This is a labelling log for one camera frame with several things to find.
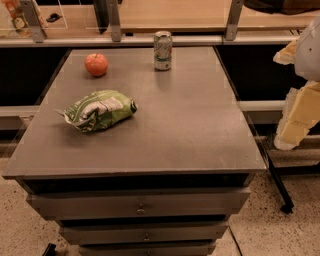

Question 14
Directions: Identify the grey metal post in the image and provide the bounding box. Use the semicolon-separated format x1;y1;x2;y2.
224;0;244;41
19;0;46;43
106;0;121;42

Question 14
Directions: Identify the grey metal post middle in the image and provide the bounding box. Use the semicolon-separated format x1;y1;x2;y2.
106;0;121;42

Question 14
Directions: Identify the middle drawer with handle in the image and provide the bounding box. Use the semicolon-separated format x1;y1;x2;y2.
59;221;227;245

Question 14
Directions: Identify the red apple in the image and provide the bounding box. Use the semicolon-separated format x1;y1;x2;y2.
85;53;108;77

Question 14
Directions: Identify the grey metal post right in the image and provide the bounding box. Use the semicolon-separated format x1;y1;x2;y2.
224;0;244;41

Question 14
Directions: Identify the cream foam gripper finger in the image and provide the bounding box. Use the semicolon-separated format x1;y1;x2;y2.
273;81;320;150
273;40;297;65

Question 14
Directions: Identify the colourful snack package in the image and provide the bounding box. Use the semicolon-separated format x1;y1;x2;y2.
0;0;47;38

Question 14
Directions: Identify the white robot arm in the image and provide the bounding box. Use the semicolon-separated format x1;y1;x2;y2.
273;17;320;150

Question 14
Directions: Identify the small black object on counter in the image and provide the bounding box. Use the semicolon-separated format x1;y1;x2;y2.
46;13;62;23

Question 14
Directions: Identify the black object on floor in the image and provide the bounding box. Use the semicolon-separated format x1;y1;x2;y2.
42;243;56;256

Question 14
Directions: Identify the green chip bag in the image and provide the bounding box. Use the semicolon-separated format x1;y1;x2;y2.
57;90;138;133

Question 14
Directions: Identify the bottom drawer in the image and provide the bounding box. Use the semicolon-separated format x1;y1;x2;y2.
79;241;216;256

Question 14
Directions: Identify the grey metal post left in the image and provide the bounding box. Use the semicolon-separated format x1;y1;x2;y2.
19;0;46;43

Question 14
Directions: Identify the drawer with handle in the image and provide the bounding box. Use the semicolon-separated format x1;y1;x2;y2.
27;187;250;220
59;221;227;245

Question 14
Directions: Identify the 7up soda can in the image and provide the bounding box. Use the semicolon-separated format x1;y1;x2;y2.
154;31;173;71

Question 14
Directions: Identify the grey drawer cabinet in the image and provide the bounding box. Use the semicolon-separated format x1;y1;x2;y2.
1;46;268;256

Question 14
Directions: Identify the top drawer with handle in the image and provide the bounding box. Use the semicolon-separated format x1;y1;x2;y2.
27;187;250;220

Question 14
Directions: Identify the black metal leg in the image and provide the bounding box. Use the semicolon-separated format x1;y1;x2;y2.
258;141;295;215

